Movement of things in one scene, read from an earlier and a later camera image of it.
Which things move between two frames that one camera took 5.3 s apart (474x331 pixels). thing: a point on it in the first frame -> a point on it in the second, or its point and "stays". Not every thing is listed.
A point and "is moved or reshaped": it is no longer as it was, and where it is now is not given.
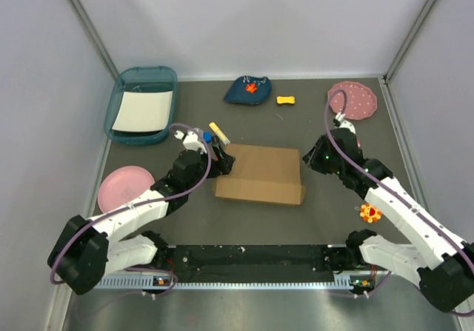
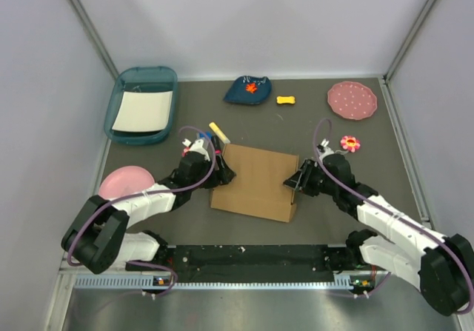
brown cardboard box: [262, 175] is moved or reshaped
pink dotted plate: [361, 101] stays
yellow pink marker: [224, 138] stays
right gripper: [312, 158] -> [301, 180]
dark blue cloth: [249, 90] stays
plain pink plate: [121, 184] stays
